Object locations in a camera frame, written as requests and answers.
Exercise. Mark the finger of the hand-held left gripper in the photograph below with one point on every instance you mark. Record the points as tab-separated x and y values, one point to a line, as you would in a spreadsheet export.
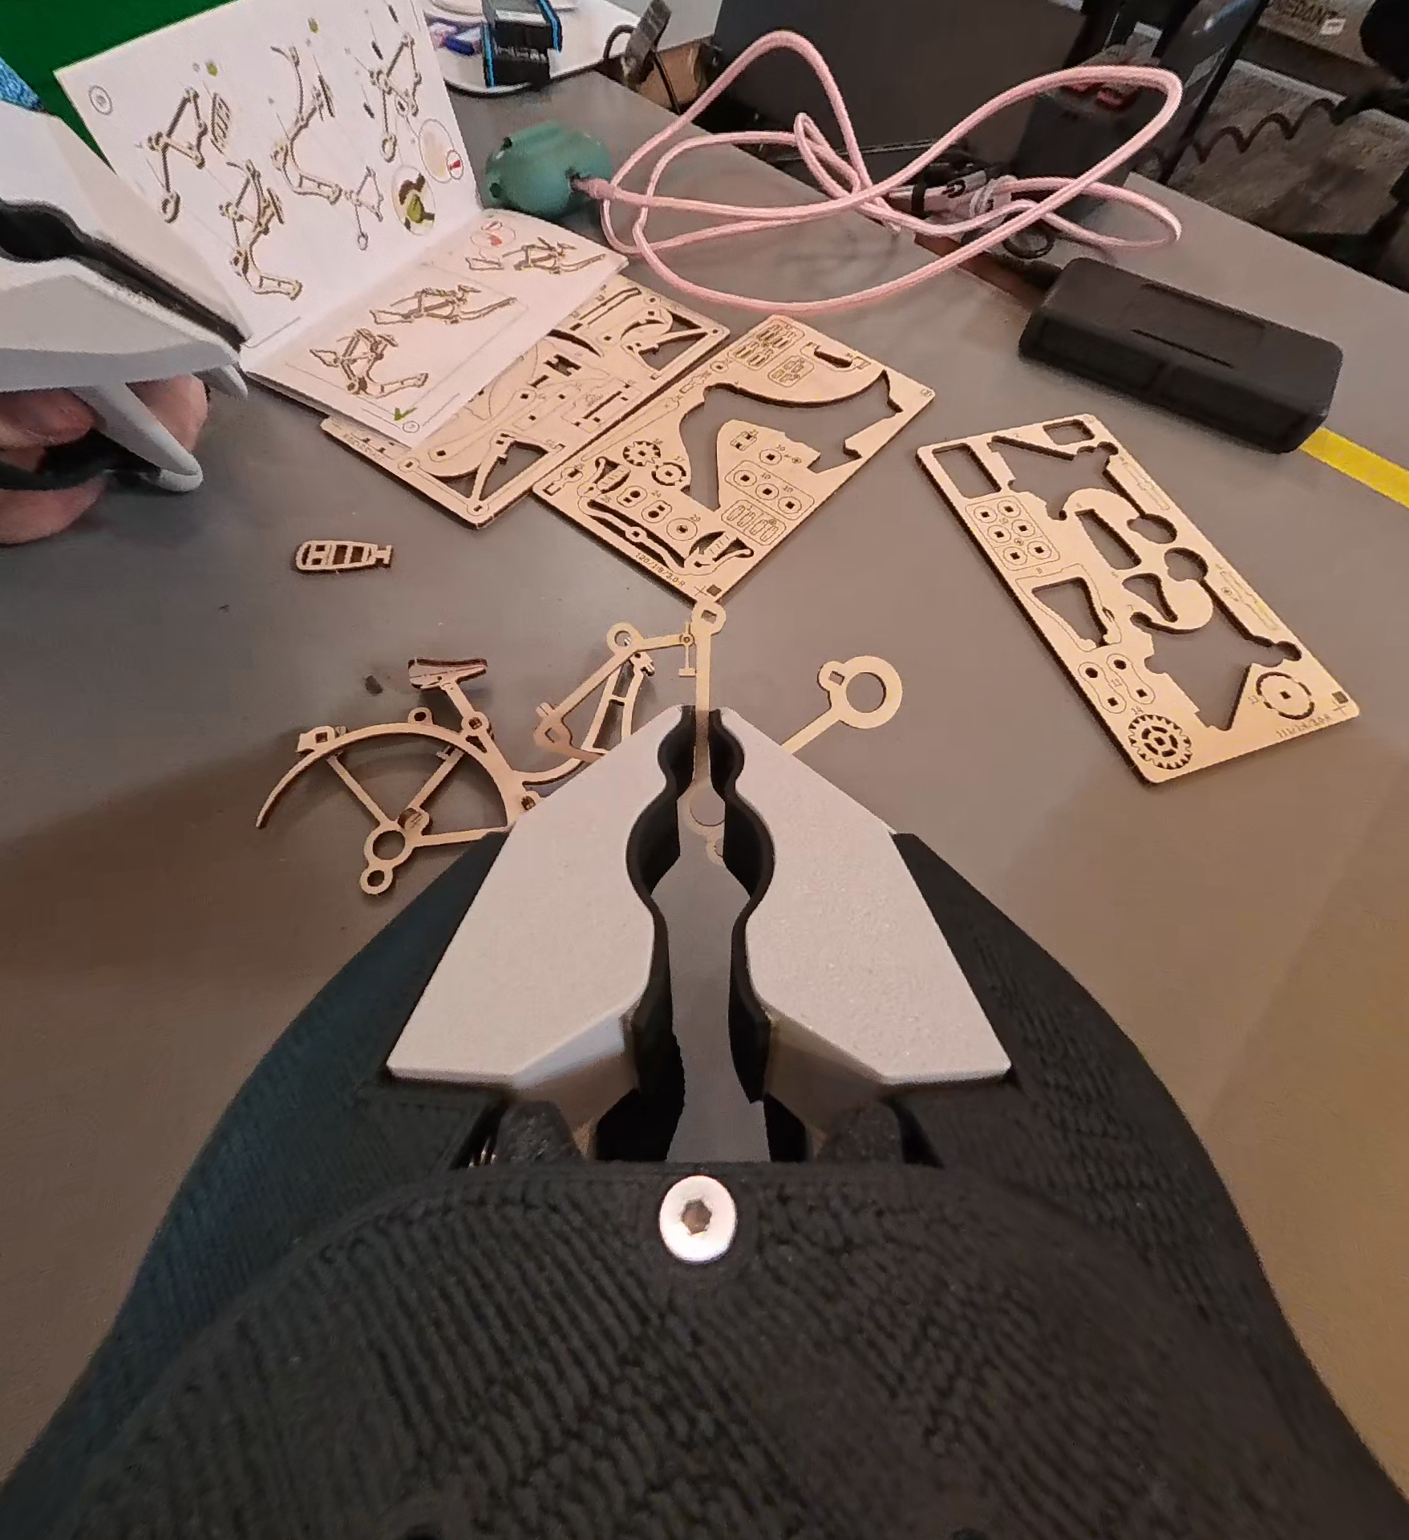
42	328
21	137

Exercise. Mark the black device with blue trim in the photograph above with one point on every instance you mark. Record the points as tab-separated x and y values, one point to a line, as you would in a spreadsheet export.
525	42

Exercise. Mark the small ladder-shaped wooden part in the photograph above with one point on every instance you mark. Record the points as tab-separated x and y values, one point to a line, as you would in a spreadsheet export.
380	556

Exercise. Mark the thin wooden rod part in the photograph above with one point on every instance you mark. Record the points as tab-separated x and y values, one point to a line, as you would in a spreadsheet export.
703	809

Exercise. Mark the black rectangular case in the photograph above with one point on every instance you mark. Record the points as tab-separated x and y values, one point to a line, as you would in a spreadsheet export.
1175	350

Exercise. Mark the wooden sheet with frame parts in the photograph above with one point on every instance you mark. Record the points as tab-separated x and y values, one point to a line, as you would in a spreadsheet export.
450	449

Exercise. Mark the white instruction booklet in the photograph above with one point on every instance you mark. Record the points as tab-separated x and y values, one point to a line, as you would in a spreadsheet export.
295	240

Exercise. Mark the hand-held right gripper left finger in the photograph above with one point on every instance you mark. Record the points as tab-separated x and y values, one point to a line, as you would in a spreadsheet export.
525	963

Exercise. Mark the wooden bicycle frame assembly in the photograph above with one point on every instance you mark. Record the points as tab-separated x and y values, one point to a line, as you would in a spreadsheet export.
450	668

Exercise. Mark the black flat panel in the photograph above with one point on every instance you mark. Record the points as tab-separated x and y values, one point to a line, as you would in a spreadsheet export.
900	47

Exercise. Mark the wooden sheet with gear parts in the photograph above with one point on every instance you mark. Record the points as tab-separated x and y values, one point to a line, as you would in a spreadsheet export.
607	494

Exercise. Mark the teal rounded object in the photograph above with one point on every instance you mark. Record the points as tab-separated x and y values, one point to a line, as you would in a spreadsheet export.
546	167

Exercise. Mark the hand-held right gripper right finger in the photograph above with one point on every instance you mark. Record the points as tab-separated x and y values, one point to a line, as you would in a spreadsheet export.
886	963

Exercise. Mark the narrow wooden parts sheet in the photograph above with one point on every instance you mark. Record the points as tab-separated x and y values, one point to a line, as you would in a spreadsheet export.
1321	712

